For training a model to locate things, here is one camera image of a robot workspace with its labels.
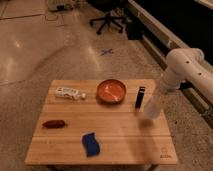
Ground orange bowl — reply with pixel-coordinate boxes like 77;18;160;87
97;79;126;104

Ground blue sponge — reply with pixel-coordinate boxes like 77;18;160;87
82;132;100;157

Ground dark red chili pepper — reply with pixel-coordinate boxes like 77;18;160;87
42;120;66;129

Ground black office chair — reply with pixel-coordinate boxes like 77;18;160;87
86;0;125;35

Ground black box on floor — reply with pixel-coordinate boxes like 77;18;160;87
125;22;143;40

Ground black eraser block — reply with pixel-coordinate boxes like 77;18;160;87
135;86;145;109

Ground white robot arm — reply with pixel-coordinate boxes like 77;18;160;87
157;48;213;103

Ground clear plastic bottle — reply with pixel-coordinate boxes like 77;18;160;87
55;87;86;100

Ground wooden table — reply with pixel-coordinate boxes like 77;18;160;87
25;79;177;166

